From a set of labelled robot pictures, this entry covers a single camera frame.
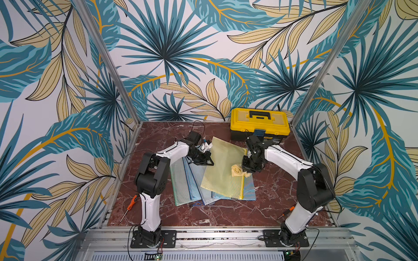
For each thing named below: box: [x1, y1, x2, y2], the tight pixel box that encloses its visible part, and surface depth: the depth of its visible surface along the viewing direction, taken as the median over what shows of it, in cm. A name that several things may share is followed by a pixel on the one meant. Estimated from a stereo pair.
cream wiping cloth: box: [230, 163, 253, 178], surface depth 89 cm
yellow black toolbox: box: [229, 107, 291, 142], surface depth 100 cm
